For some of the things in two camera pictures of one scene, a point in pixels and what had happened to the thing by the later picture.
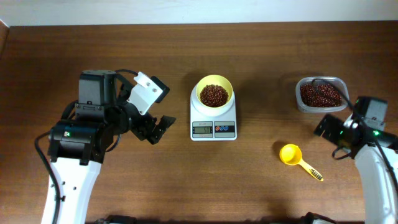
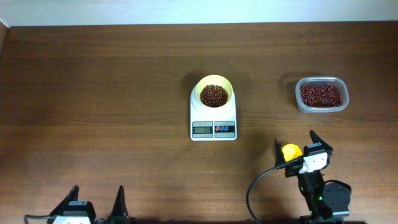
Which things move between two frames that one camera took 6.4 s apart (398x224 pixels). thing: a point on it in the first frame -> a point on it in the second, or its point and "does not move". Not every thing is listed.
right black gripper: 328,128 -> 316,139
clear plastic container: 319,97 does not move
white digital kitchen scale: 210,124 does not move
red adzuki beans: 311,96 does not move
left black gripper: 142,132 -> 117,210
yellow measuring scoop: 291,155 does not move
